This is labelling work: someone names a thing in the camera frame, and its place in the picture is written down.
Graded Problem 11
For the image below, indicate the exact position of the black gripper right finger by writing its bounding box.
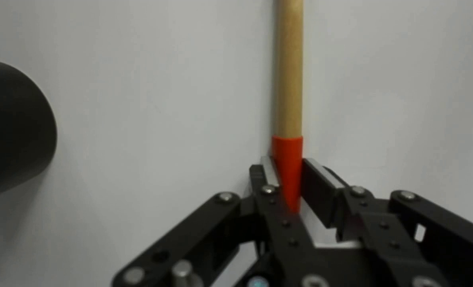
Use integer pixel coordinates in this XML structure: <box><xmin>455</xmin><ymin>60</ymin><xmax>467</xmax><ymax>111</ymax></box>
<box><xmin>302</xmin><ymin>156</ymin><xmax>473</xmax><ymax>287</ymax></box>

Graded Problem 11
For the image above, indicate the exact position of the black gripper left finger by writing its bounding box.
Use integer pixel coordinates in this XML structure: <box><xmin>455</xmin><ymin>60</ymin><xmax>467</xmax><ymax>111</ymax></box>
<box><xmin>111</xmin><ymin>162</ymin><xmax>326</xmax><ymax>287</ymax></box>

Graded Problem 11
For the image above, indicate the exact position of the red and tan marker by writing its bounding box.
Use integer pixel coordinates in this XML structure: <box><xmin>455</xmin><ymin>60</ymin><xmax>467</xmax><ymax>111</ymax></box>
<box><xmin>271</xmin><ymin>0</ymin><xmax>307</xmax><ymax>216</ymax></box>

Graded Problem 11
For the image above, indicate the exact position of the black mug white interior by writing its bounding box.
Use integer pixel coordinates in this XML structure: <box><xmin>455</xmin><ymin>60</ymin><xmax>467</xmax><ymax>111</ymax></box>
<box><xmin>0</xmin><ymin>58</ymin><xmax>60</xmax><ymax>203</ymax></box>

